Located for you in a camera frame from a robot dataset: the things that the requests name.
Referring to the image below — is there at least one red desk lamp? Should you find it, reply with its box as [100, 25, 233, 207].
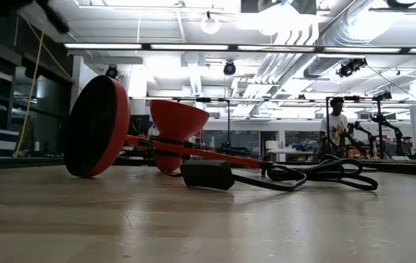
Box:
[64, 75, 276, 179]

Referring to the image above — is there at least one black computer monitor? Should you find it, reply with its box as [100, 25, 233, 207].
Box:
[129, 115, 151, 137]

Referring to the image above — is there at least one white globe pendant lamp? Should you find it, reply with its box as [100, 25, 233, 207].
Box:
[200, 10, 222, 36]

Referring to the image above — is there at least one black ceiling projector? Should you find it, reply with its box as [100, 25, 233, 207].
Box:
[336, 58, 368, 78]

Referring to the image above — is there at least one standing person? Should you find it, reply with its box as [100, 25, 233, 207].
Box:
[319, 96, 355, 160]

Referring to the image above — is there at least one red crate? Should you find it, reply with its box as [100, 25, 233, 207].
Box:
[344, 144, 373, 159]

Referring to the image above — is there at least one yellow hanging cable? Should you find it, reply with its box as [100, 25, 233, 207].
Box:
[14, 31, 45, 159]

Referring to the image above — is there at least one black inline switch box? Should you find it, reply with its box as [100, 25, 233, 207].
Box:
[180, 159, 236, 191]

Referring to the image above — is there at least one silver ceiling air duct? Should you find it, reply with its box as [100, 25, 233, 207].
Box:
[317, 0, 387, 47]

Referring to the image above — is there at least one black lamp power cable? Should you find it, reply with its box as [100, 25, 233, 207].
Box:
[162, 153, 379, 192]

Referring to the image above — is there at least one black camera stand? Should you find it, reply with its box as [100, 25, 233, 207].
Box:
[371, 90, 406, 159]

